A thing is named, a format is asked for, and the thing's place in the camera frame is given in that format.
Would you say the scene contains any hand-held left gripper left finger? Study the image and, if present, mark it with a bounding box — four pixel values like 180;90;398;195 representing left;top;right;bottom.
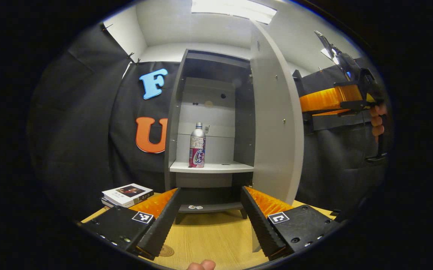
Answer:
79;187;182;260

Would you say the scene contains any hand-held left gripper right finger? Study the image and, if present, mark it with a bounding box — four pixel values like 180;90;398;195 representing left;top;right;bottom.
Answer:
241;186;342;261

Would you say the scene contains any grey cabinet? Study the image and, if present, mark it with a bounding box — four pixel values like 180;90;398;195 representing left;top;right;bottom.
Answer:
164;49;256;225

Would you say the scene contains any silver bottle with pink label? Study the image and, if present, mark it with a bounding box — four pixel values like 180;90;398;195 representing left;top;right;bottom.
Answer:
189;122;207;168

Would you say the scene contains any white cabinet shelf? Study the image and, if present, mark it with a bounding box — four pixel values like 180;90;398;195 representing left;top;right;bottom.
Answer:
169;161;254;174

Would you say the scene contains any black backdrop cloth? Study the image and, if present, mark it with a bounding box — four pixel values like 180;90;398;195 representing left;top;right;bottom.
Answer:
29;24;389;222

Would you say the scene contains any long ceiling light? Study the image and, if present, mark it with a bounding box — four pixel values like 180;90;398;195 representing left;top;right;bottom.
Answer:
191;0;277;25

